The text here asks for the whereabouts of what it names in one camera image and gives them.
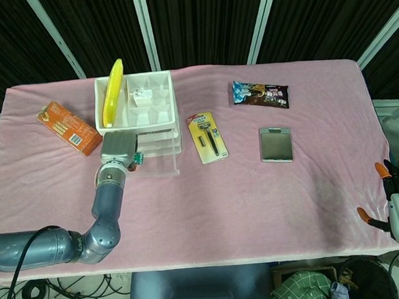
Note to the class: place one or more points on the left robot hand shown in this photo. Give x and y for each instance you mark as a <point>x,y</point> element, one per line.
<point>118,146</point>

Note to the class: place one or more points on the clear plastic drawer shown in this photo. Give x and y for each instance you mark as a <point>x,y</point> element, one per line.
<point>163,164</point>

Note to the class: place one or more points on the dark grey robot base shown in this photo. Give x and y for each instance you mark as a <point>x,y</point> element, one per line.
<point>199,290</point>

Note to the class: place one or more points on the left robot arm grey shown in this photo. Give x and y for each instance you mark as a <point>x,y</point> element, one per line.
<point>105,228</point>

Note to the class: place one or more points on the white drawer organizer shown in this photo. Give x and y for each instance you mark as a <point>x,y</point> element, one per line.
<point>142,116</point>

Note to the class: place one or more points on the green small packet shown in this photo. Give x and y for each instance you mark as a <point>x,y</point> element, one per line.
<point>140,160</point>

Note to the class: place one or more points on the orange cardboard box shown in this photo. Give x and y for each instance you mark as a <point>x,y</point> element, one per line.
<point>69,127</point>

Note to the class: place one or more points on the white charger plug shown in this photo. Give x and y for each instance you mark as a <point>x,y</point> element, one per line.
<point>142,96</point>

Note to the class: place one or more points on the yellow banana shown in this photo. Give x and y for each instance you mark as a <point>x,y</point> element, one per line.
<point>112,90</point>

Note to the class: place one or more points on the black mesh bin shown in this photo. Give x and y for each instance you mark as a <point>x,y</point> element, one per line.
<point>366,278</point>

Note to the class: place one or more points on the yellow razor blister pack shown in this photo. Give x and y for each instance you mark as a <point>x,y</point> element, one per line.
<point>207,138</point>

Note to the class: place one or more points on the white side rack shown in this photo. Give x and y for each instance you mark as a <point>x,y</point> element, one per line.
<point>396,122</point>

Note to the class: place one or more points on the pink table cloth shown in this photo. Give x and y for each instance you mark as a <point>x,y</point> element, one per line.
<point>224,206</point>

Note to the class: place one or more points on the green checked cloth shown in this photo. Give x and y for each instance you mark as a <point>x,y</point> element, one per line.
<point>298,291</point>

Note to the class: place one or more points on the brown cardboard carton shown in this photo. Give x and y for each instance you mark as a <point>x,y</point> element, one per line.
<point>280,275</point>

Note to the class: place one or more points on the silver square mirror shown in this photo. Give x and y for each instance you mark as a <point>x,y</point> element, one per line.
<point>276,145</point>

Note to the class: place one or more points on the brown snack bag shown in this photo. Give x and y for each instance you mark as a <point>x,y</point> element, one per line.
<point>260,94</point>

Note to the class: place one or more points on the white partition post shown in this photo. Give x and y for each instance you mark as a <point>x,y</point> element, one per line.
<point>383,34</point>
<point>262,22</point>
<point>58,39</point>
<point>146,30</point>

